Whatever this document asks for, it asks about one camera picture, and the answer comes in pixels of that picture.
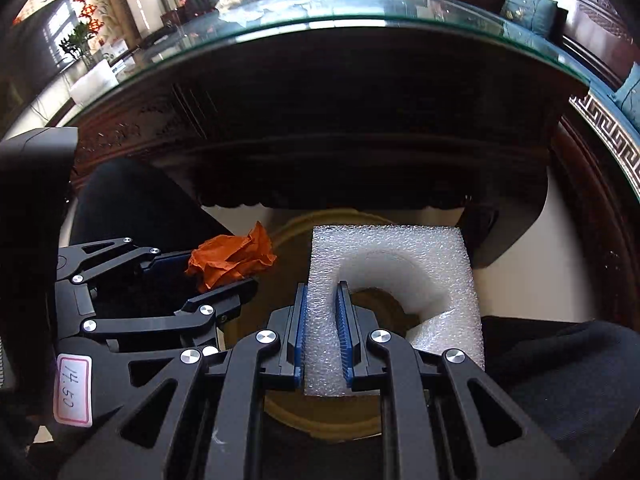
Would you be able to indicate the blue cushion near right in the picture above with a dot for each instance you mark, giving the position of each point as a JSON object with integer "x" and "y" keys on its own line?
{"x": 627, "y": 97}

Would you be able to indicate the orange paper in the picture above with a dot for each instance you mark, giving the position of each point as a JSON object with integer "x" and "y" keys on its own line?
{"x": 227, "y": 259}

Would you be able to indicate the white foam packing piece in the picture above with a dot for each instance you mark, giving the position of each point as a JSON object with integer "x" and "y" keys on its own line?
{"x": 416, "y": 279}

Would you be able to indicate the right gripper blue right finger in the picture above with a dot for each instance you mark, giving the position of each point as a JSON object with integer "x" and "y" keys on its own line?
{"x": 347, "y": 331}

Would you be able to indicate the blue cushion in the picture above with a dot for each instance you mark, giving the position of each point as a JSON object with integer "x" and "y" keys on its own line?
{"x": 627, "y": 97}
{"x": 538, "y": 16}

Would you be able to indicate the yellow trash bin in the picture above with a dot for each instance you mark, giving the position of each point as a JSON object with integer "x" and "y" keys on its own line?
{"x": 322, "y": 408}

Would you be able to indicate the dark wooden sofa right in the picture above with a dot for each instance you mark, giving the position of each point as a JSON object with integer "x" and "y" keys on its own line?
{"x": 595, "y": 157}

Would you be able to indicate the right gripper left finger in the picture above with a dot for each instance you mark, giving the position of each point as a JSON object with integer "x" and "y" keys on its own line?
{"x": 297, "y": 334}

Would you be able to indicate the white paper label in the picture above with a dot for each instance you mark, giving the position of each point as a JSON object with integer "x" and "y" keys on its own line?
{"x": 72, "y": 397}

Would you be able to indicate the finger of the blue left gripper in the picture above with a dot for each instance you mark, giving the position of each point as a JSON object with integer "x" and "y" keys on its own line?
{"x": 171, "y": 263}

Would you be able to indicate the blue cushion far right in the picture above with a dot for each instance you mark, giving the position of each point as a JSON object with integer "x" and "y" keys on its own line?
{"x": 538, "y": 16}

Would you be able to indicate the red chinese knot decoration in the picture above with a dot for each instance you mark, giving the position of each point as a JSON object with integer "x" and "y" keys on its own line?
{"x": 87, "y": 12}

